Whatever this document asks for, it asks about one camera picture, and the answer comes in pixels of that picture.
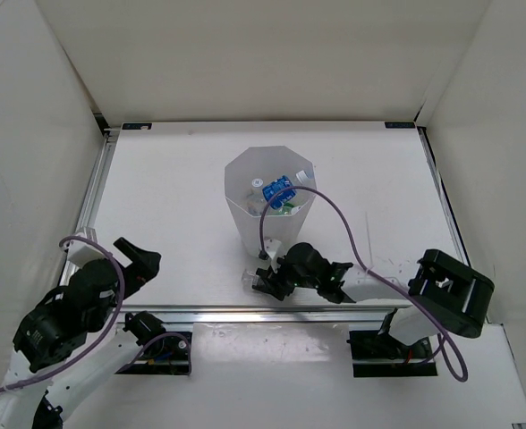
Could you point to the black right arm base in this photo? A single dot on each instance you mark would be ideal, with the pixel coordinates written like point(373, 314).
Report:
point(375, 354)

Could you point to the green plastic soda bottle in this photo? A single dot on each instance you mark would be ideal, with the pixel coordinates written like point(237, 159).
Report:
point(288, 209)

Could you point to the white paper bin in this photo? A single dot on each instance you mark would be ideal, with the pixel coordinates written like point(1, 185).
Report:
point(268, 164)

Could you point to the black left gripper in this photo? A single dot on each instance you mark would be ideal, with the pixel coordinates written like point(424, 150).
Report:
point(144, 266)

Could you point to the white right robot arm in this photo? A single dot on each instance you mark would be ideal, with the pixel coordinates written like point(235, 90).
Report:
point(445, 294)

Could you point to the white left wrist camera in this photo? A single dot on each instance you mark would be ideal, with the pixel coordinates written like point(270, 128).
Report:
point(79, 253)

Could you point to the clear bottle white cap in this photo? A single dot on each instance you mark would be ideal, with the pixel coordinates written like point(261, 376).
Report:
point(255, 201)

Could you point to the clear bottle black label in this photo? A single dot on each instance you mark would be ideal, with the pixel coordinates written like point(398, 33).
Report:
point(249, 279)

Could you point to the clear bottle blue label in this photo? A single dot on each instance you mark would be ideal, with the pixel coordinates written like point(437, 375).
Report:
point(283, 190)

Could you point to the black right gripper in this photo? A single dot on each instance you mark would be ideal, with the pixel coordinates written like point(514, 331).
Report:
point(273, 280)

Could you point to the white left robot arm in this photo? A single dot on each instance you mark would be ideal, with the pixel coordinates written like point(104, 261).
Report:
point(63, 349)

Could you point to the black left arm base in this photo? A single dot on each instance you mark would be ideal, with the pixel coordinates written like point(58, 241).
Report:
point(161, 352)

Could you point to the aluminium table edge rail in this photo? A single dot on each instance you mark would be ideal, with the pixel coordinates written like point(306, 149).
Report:
point(162, 186)

